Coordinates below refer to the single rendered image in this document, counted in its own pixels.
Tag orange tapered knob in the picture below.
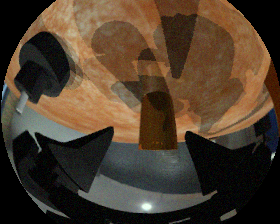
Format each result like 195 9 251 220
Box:
137 91 177 151

